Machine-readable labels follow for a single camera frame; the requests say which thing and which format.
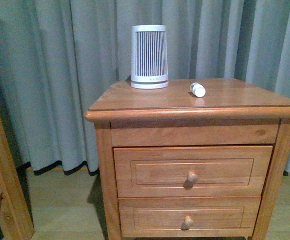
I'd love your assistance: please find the white medicine bottle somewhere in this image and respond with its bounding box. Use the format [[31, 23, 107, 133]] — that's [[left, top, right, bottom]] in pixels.
[[190, 82, 206, 98]]

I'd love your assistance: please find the drawer wooden knob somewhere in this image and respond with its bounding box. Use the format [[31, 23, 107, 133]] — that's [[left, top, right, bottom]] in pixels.
[[183, 171, 198, 190], [181, 215, 194, 231]]

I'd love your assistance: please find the white ribbed cylindrical device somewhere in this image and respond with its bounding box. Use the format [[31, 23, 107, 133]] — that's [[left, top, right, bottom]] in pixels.
[[130, 24, 169, 90]]

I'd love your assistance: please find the wooden nightstand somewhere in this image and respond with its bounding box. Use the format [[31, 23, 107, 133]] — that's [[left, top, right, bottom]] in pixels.
[[85, 78, 290, 240]]

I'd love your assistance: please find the grey curtain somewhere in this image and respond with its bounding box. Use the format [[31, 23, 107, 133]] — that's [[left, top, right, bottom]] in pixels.
[[0, 0, 290, 173]]

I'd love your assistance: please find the wooden furniture at left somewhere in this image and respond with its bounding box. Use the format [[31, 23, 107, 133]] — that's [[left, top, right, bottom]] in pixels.
[[0, 119, 34, 240]]

